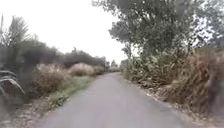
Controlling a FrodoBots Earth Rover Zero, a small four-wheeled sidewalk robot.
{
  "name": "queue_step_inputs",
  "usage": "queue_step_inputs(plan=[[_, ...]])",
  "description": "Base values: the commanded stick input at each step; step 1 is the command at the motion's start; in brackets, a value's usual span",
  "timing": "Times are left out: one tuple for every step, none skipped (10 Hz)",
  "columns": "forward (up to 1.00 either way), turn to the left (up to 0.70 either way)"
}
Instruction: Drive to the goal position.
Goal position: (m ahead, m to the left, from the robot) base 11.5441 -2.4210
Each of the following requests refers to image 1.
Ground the grey asphalt road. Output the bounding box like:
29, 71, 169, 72
33, 71, 205, 128

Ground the tall reed thicket with trees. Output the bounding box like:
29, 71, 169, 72
92, 0, 224, 128

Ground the grass verge with dry bushes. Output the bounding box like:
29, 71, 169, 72
0, 61, 107, 128

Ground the row of dark trees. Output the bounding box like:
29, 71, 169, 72
0, 14, 111, 73

